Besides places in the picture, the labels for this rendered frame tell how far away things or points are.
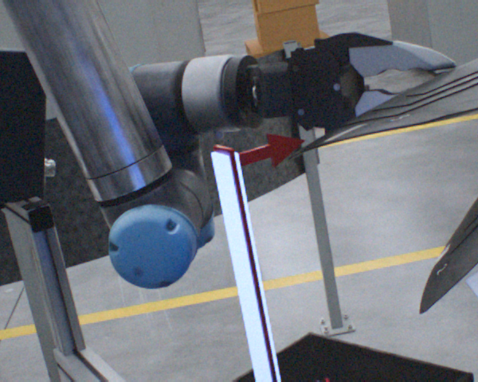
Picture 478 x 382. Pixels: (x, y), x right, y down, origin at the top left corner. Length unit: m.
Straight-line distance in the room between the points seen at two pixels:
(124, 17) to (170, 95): 5.78
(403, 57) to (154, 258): 0.28
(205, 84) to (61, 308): 0.41
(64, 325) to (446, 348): 1.88
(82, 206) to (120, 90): 1.67
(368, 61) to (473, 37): 6.13
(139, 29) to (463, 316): 4.15
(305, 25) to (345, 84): 7.97
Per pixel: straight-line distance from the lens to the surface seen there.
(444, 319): 3.07
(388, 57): 0.81
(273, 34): 8.79
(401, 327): 3.04
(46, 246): 1.14
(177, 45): 4.95
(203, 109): 0.87
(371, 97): 0.82
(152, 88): 0.90
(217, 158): 0.61
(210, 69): 0.87
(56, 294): 1.15
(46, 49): 0.78
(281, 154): 0.63
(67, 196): 2.43
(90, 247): 2.48
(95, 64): 0.78
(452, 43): 6.90
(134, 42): 6.68
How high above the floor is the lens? 1.33
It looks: 16 degrees down
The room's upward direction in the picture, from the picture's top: 11 degrees counter-clockwise
